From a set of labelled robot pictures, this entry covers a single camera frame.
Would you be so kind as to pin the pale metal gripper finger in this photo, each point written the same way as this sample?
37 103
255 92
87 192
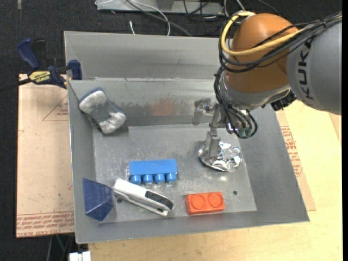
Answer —
212 144
198 115

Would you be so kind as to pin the blue four-stud toy brick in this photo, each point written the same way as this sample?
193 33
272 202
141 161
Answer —
152 167

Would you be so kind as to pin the grey metal bin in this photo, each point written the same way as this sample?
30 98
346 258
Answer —
168 145

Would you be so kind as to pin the brown cardboard board, red print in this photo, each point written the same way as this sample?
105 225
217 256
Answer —
43 159

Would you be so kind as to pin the white stapler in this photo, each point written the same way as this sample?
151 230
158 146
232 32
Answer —
136 193

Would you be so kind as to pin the orange two-stud toy brick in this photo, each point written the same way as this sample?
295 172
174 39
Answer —
205 202

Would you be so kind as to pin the crumpled silver foil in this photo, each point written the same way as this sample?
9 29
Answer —
227 158

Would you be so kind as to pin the clear blue prism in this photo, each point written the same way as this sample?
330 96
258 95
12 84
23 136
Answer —
98 200

